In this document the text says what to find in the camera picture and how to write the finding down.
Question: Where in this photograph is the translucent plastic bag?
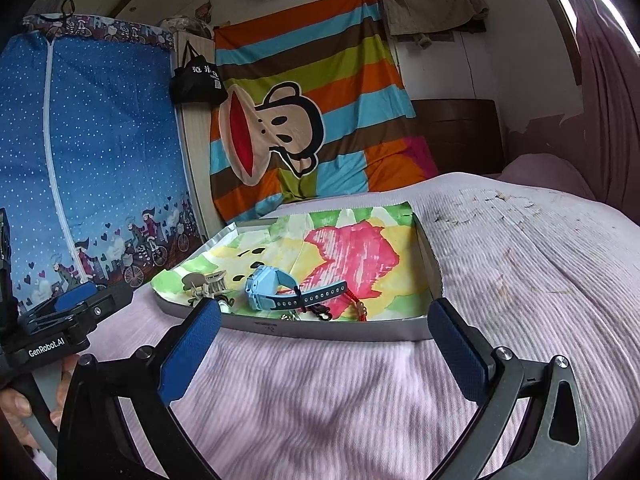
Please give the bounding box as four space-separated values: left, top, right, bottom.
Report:
159 12 213 36

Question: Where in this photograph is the khaki hanging cloth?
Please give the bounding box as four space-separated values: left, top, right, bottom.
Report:
377 0 491 51

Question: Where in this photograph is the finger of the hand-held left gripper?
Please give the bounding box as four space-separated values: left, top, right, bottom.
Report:
50 281 108 313
67 284 136 336

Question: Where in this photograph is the pale hair claw clip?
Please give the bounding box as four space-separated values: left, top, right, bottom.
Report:
181 269 230 303

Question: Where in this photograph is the pink curtain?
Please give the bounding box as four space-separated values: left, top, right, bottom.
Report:
570 0 640 221

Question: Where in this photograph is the person's left hand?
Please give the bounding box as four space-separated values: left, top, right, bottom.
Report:
0 354 81 448

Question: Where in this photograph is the blue printed wardrobe cover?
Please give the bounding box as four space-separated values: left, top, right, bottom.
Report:
0 12 208 321

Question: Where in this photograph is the shallow silver cardboard box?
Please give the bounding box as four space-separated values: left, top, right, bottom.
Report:
152 201 446 343

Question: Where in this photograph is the pink ribbed blanket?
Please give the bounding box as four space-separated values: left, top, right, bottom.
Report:
30 155 640 480

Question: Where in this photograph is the black tote bag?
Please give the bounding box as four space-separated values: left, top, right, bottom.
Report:
169 40 228 107

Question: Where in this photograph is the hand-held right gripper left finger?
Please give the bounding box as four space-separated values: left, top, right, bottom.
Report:
55 297 223 480

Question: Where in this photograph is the light blue wrist watch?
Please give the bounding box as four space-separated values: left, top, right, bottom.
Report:
243 265 348 313

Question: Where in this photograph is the red cord bracelet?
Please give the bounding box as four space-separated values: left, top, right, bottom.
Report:
277 285 371 323

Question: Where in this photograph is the striped monkey print cloth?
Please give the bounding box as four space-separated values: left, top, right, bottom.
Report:
207 0 436 226

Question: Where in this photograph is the dark wooden headboard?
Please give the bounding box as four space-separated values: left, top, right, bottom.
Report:
410 99 506 181

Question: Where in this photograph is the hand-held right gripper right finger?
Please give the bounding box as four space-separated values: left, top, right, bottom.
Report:
427 297 591 480

